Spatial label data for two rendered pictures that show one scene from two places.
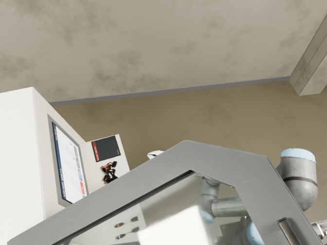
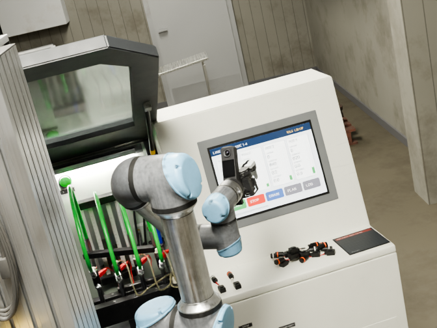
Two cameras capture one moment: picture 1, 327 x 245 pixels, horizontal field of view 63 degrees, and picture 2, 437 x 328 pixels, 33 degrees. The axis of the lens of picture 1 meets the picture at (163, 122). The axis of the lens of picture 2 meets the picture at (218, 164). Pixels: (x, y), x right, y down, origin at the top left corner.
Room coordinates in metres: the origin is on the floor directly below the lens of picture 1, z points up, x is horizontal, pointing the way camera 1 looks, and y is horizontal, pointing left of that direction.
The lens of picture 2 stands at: (0.99, -2.17, 2.18)
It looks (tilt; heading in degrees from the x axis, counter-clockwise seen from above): 17 degrees down; 103
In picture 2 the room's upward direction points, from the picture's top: 13 degrees counter-clockwise
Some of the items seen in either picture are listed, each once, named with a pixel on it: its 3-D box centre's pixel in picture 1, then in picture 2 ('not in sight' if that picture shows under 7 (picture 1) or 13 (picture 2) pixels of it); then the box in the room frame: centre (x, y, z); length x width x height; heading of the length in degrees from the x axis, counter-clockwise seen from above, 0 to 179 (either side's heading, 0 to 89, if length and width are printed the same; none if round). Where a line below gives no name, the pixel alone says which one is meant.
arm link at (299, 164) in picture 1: (275, 191); (186, 254); (0.47, -0.50, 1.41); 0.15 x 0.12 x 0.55; 168
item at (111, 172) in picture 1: (112, 177); (302, 251); (0.65, 0.28, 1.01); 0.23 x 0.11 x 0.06; 23
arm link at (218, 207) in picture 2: not in sight; (220, 205); (0.52, -0.25, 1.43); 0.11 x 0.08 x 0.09; 78
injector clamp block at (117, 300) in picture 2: not in sight; (139, 308); (0.03, 0.18, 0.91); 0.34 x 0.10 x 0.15; 23
